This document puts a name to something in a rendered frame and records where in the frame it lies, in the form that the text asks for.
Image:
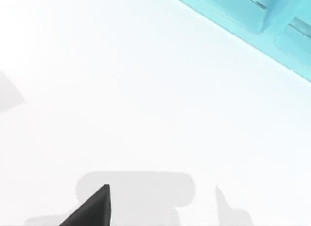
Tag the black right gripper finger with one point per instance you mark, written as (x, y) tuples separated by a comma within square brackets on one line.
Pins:
[(97, 209)]

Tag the light blue rack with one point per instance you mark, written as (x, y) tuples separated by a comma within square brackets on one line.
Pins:
[(255, 17)]

